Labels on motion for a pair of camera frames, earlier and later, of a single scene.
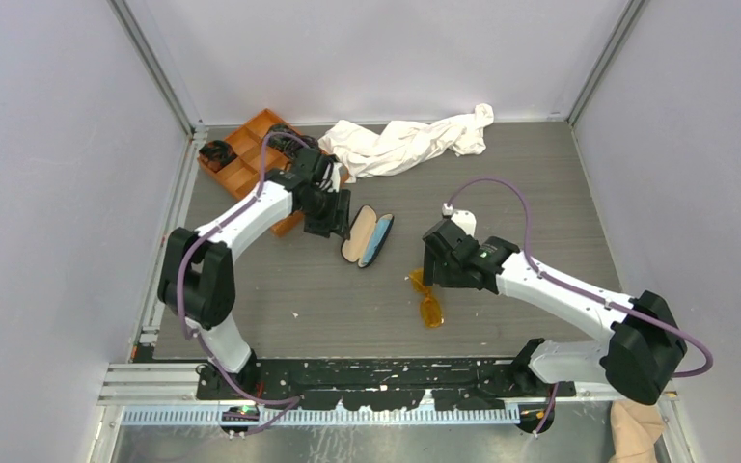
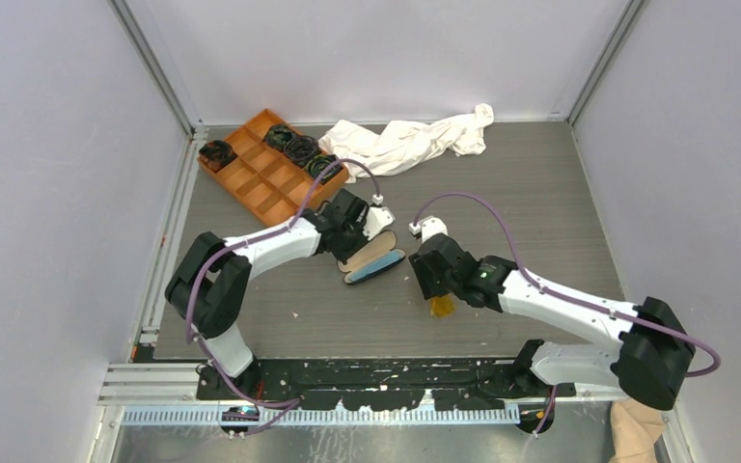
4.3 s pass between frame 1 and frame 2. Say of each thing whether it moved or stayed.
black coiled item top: stayed
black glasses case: moved
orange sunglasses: moved
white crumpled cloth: stayed
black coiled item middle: stayed
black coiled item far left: stayed
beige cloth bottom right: stayed
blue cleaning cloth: moved
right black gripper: moved
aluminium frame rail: stayed
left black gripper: moved
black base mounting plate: stayed
